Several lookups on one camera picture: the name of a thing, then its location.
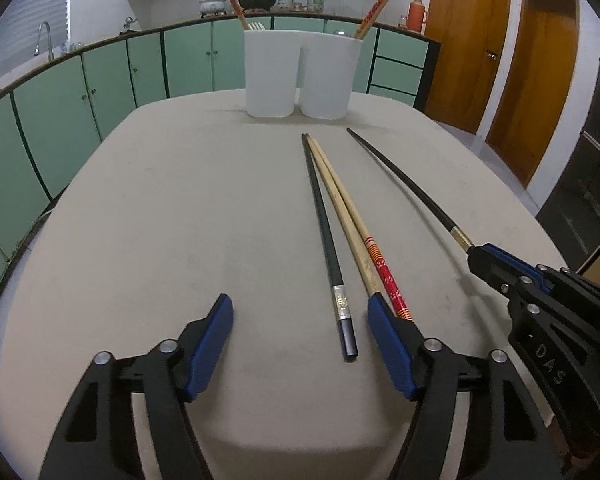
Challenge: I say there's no black chopstick gold band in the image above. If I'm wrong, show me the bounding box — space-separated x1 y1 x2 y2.
346 127 476 252

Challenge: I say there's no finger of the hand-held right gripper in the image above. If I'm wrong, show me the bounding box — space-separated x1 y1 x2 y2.
467 247 536 301
482 243 564 291

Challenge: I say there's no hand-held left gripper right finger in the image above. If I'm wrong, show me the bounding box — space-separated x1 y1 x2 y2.
367 293 564 480

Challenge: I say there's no red thermos flask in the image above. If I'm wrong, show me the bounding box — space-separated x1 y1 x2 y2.
408 0 429 34

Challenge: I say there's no plain wooden door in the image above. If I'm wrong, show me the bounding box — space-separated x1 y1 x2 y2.
484 0 580 189

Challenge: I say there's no metal kitchen faucet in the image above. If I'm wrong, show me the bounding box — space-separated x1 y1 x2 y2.
33 20 55 61

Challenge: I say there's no white window blind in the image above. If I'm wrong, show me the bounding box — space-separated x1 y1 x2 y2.
0 0 74 86

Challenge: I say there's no wooden door with handle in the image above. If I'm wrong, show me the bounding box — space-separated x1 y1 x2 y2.
423 0 512 136

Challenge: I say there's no black chopstick silver band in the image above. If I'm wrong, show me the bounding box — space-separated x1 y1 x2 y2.
301 132 360 363

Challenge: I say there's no dark glass cabinet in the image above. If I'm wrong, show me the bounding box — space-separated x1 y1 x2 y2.
534 57 600 274

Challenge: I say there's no plain wooden chopstick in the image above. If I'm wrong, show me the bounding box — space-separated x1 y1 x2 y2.
307 135 384 302

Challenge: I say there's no green base cabinet unit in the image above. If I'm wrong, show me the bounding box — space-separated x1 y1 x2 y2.
0 12 441 318

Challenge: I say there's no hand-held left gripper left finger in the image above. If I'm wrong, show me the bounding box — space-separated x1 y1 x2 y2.
39 293 234 480

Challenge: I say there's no white two-compartment utensil holder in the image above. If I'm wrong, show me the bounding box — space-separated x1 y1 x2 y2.
243 29 365 121

